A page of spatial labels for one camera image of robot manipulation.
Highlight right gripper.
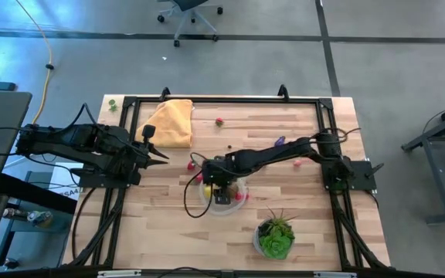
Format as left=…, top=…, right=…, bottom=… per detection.
left=201, top=154, right=246, bottom=205

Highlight office chair base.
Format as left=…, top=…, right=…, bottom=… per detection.
left=156, top=0, right=225, bottom=49

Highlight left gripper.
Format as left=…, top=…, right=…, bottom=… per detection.
left=127, top=125, right=170, bottom=187

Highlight white faceted pot with succulents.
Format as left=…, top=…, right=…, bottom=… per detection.
left=252, top=207, right=300, bottom=261

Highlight yellow power cable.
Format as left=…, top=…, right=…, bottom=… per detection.
left=15, top=0, right=56, bottom=124

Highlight black rig crossbar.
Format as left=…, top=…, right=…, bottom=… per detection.
left=0, top=265, right=445, bottom=278

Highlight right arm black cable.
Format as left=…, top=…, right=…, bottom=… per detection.
left=183, top=151, right=214, bottom=219

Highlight yellow-orange folded cloth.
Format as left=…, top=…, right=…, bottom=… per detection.
left=134, top=98, right=195, bottom=149

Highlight clear plastic container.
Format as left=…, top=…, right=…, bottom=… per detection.
left=198, top=175, right=250, bottom=217

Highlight white paper label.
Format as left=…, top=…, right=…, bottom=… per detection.
left=47, top=161, right=85, bottom=202

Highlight black aluminium table frame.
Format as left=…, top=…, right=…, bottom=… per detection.
left=62, top=95, right=392, bottom=271

